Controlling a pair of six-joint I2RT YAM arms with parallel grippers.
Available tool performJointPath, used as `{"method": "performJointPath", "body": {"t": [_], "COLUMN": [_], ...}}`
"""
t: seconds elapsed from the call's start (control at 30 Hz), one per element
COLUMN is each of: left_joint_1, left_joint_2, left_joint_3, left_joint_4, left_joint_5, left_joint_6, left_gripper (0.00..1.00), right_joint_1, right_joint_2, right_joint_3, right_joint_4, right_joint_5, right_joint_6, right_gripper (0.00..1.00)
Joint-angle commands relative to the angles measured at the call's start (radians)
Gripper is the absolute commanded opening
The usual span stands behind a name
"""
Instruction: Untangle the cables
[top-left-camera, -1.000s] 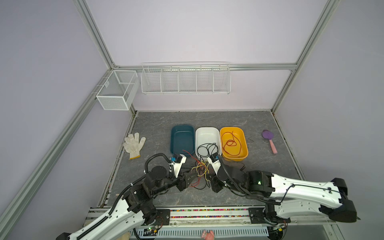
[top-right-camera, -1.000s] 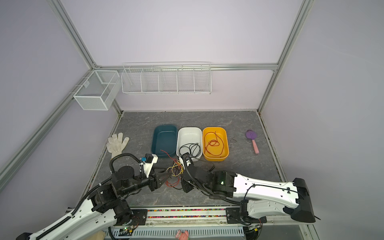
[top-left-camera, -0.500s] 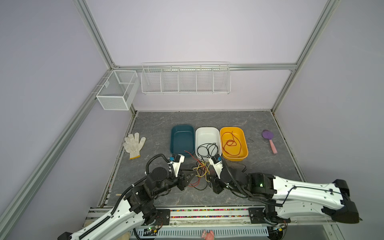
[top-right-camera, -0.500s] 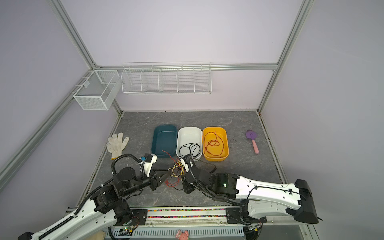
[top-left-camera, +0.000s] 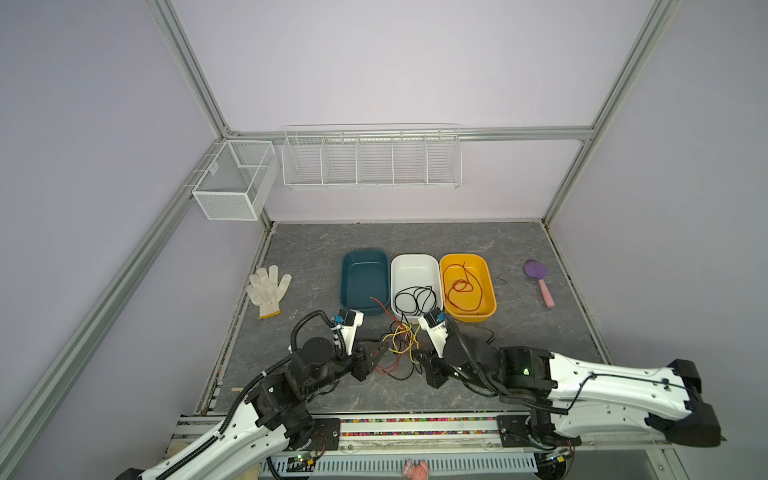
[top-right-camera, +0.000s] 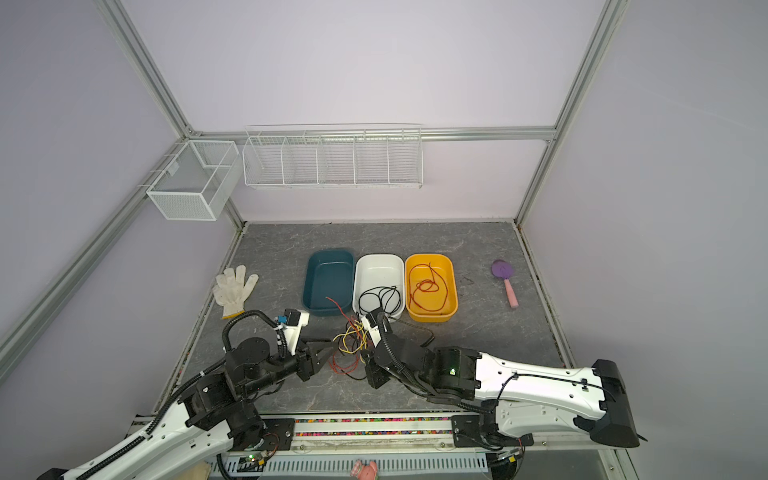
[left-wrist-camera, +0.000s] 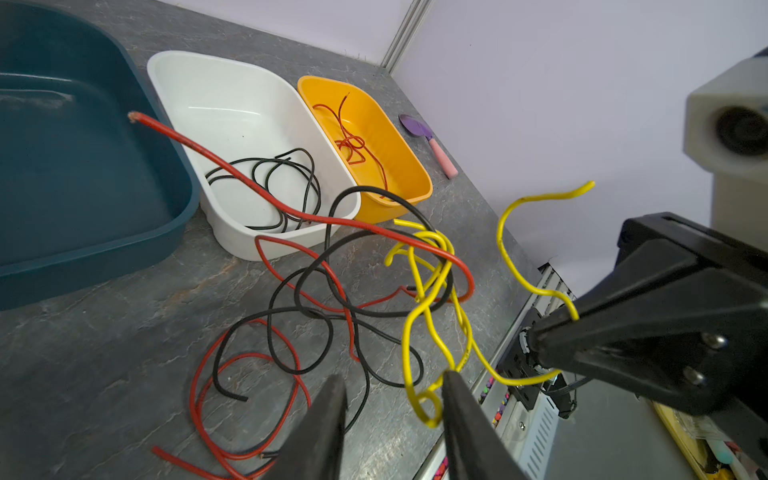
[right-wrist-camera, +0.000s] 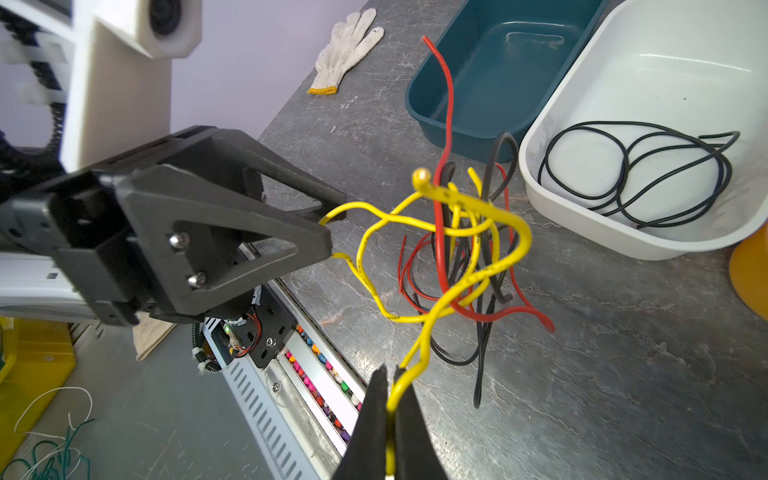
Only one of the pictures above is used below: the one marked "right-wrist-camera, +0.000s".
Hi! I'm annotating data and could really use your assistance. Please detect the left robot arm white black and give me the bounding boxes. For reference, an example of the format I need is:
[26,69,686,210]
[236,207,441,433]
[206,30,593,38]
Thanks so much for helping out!
[1,126,346,327]

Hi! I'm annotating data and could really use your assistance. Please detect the red cables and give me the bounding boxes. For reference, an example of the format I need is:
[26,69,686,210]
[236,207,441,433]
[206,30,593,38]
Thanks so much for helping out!
[397,34,556,334]

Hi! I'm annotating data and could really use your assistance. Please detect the white work glove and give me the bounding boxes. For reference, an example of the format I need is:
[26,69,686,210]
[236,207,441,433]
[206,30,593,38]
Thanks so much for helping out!
[307,8,385,95]

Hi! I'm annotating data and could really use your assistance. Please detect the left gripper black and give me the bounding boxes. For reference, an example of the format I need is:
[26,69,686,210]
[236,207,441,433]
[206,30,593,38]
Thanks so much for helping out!
[1,164,333,326]

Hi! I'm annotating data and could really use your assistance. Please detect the black cable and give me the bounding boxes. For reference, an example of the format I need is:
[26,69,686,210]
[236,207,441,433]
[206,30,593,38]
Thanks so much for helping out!
[536,120,742,230]

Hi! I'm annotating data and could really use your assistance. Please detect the yellow crate outside cell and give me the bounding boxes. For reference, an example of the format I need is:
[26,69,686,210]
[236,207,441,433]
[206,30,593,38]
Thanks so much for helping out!
[1,317,76,467]

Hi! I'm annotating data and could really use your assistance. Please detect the white plastic bin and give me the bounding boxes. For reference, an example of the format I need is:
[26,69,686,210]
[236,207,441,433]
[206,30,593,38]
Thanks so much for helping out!
[519,1,767,260]

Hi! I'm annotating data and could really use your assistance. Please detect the yellow cable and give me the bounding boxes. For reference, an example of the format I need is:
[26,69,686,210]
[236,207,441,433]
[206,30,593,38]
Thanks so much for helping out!
[319,167,534,478]

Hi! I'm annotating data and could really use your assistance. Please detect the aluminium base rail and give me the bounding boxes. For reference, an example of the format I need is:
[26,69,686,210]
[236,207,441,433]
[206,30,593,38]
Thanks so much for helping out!
[198,279,366,479]

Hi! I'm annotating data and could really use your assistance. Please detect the yellow plastic bin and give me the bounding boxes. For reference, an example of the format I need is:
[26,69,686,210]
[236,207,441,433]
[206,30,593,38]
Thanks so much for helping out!
[729,224,768,320]

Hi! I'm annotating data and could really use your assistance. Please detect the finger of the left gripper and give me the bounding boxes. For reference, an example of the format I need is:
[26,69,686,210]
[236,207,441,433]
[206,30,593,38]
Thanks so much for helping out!
[101,126,347,219]

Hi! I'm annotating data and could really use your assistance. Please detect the dark teal plastic bin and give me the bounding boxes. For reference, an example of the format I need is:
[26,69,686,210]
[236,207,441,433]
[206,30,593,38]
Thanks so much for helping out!
[405,0,608,163]

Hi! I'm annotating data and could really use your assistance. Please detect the black cables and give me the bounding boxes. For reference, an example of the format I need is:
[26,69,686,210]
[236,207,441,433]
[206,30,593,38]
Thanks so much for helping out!
[428,131,521,410]

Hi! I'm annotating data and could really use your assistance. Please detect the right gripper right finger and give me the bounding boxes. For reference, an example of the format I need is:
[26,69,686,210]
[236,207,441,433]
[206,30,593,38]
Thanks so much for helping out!
[394,385,448,480]

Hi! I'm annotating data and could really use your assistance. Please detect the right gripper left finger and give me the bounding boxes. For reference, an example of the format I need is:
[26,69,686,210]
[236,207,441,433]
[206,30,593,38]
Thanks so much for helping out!
[332,365,388,480]

